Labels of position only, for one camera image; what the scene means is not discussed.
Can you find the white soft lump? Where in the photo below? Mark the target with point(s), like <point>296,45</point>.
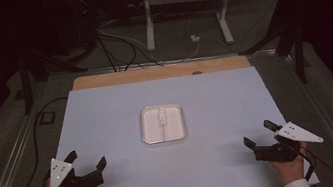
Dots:
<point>161,112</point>

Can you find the light blue table mat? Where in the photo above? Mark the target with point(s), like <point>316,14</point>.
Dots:
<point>107,116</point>

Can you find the white square tray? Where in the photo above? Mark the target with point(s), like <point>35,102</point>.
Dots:
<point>174,126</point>

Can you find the white plug adapter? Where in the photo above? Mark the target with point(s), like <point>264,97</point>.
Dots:
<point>195,38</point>

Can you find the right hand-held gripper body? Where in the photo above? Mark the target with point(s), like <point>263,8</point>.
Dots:
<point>280,151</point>

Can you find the person's right hand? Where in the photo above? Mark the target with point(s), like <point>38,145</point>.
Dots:
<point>289,170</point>

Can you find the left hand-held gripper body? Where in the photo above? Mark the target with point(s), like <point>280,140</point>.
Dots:
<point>68,186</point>

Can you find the dark equipment rack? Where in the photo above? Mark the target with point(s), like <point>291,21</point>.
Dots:
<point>78,16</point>

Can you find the black tripod stand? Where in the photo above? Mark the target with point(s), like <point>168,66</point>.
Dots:
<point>297,49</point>
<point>25,85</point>

